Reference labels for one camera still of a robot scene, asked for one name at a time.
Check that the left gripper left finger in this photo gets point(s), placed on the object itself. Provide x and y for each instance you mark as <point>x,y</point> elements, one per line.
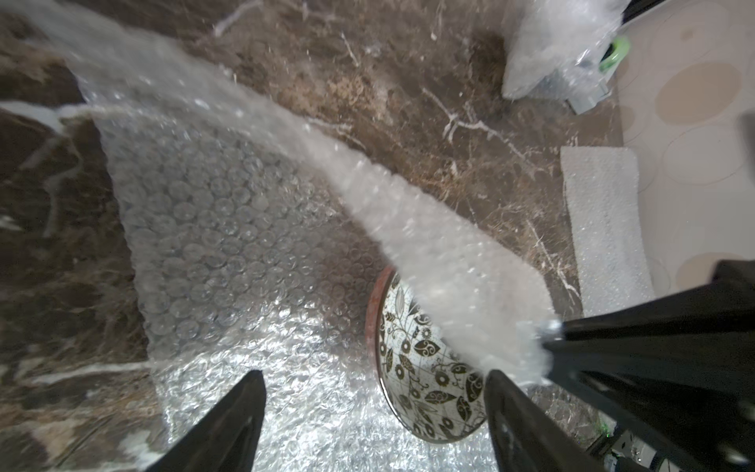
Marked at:
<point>227,438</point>

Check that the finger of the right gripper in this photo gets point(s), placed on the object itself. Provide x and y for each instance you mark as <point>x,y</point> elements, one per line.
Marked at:
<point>678,371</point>

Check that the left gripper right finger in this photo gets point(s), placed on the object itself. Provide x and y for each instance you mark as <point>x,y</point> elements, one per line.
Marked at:
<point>524,438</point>

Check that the black white patterned bowl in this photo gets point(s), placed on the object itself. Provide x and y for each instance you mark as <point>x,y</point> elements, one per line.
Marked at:
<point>432,393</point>

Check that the white green small device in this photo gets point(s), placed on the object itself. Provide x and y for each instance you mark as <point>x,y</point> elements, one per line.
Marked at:
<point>589,83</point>

